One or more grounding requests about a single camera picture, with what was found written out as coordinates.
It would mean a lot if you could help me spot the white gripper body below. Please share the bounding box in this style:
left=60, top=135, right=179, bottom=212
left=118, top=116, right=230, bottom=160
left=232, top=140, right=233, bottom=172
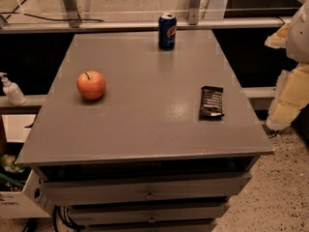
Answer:
left=286, top=0, right=309, bottom=64

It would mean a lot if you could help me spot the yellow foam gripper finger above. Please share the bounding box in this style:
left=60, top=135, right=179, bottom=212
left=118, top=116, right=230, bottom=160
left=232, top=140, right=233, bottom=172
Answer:
left=266, top=63, right=309, bottom=131
left=265, top=23, right=290, bottom=48

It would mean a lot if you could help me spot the red orange apple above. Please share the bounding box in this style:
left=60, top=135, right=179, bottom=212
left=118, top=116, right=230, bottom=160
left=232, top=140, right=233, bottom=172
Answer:
left=76, top=71, right=106, bottom=101

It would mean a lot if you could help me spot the blue pepsi can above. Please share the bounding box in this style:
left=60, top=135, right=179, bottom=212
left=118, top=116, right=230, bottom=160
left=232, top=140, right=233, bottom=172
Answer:
left=158, top=13, right=177, bottom=50

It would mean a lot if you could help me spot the black snack bar wrapper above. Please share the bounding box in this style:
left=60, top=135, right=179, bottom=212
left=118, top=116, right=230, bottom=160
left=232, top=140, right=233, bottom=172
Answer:
left=199, top=86, right=224, bottom=120

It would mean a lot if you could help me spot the grey drawer cabinet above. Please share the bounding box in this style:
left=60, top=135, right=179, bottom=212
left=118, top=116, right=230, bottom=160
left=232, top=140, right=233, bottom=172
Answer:
left=17, top=30, right=272, bottom=232

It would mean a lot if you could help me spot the top drawer metal knob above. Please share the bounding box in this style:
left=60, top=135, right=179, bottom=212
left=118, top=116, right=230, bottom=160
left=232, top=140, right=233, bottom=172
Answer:
left=145, top=189, right=155, bottom=200

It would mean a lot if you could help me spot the drawer metal knob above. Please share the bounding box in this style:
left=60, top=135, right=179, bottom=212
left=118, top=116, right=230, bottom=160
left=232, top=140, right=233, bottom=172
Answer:
left=148, top=217, right=156, bottom=223
left=145, top=189, right=155, bottom=200

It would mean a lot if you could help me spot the white pump bottle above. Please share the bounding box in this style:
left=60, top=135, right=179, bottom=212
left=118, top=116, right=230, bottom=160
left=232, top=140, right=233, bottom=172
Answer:
left=0, top=72, right=26, bottom=105

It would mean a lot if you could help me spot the white cardboard box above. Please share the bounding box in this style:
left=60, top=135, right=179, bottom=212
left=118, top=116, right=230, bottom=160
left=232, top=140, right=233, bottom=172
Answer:
left=0, top=114, right=54, bottom=218

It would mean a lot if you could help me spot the green snack bag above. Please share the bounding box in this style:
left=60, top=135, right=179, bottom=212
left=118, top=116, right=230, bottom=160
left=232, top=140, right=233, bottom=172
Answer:
left=0, top=155, right=24, bottom=173

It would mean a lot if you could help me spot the black floor cable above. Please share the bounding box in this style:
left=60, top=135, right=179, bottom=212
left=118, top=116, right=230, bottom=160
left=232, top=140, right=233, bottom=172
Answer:
left=0, top=0, right=105, bottom=23

